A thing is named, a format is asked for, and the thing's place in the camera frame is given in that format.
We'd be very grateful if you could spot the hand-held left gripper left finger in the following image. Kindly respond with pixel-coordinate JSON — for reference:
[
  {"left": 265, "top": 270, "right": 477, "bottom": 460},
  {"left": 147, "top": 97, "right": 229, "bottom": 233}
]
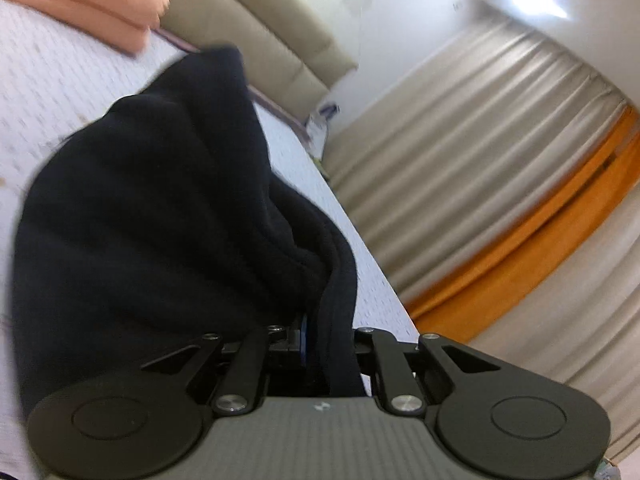
[{"left": 90, "top": 312, "right": 309, "bottom": 417}]

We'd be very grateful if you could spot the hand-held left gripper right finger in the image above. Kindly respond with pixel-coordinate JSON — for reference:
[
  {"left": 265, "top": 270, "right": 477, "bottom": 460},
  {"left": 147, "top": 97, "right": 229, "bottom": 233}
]
[{"left": 353, "top": 327, "right": 551, "bottom": 416}]

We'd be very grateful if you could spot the dark navy striped hoodie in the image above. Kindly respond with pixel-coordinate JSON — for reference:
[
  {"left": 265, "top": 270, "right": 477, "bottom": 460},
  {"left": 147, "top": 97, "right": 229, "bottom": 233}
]
[{"left": 12, "top": 46, "right": 368, "bottom": 411}]

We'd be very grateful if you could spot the orange curtain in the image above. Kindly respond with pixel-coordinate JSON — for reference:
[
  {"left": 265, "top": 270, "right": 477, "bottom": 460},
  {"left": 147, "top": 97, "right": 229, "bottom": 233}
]
[{"left": 407, "top": 107, "right": 640, "bottom": 333}]

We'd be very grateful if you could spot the white tote bag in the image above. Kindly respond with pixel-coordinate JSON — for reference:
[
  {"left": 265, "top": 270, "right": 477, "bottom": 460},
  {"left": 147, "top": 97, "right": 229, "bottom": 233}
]
[{"left": 305, "top": 102, "right": 341, "bottom": 147}]

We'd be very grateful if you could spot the beige curtain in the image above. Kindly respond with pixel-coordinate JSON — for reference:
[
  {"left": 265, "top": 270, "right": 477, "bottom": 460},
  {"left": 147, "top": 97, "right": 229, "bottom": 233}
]
[{"left": 322, "top": 20, "right": 640, "bottom": 461}]

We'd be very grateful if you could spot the beige padded headboard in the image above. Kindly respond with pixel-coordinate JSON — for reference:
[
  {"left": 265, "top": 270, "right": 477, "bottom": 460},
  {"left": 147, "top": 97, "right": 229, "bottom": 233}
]
[{"left": 125, "top": 0, "right": 361, "bottom": 121}]

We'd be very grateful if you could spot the bed with floral quilt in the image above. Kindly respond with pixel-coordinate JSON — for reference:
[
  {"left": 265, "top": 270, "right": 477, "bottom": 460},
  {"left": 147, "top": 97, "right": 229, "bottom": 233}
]
[{"left": 0, "top": 0, "right": 421, "bottom": 480}]

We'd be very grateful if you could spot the folded pink blanket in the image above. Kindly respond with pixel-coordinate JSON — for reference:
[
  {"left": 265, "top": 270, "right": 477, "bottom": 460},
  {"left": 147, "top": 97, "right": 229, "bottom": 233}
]
[{"left": 0, "top": 0, "right": 171, "bottom": 58}]

